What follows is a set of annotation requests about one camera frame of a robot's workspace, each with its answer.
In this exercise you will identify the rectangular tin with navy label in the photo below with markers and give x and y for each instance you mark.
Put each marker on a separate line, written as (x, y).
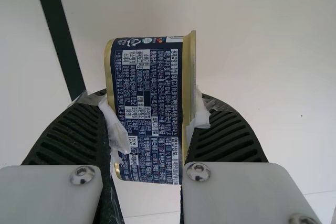
(147, 82)

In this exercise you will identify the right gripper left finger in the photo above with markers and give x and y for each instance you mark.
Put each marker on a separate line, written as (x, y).
(68, 142)

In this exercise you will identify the black strip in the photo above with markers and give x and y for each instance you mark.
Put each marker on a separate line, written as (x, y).
(57, 37)

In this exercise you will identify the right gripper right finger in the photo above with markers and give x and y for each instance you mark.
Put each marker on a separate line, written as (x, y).
(225, 140)

